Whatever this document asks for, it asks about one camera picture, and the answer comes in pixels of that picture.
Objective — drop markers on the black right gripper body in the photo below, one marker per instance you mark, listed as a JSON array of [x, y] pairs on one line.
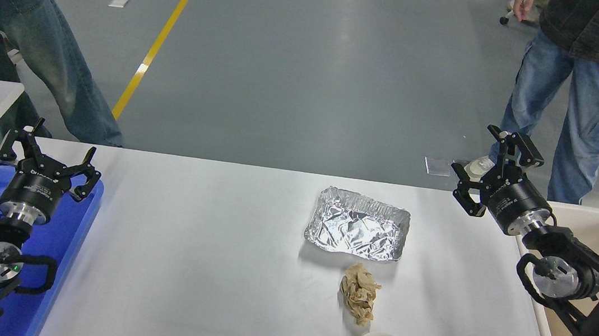
[[515, 204]]

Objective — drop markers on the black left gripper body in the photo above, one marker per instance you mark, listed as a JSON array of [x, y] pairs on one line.
[[36, 187]]

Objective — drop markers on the crinkled foil tray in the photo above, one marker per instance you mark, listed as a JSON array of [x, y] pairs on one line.
[[354, 228]]

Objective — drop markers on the tan paper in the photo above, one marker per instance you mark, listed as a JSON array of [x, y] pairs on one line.
[[359, 296]]

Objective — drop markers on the person's hand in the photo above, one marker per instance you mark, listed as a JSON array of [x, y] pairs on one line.
[[524, 5]]

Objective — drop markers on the clear floor plate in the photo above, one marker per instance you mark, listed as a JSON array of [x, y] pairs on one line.
[[438, 167], [464, 165]]

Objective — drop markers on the blue plastic tray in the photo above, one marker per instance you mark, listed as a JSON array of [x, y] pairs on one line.
[[61, 253]]

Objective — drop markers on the white swivel chair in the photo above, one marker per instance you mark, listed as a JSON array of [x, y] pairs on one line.
[[14, 55]]

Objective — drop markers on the white chair leg with caster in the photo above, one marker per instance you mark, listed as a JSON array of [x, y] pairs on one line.
[[503, 20]]

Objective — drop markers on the white paper scrap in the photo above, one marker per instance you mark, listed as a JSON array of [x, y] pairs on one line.
[[119, 2]]

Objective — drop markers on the yellow floor tape line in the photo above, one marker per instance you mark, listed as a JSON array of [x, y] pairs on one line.
[[174, 18]]

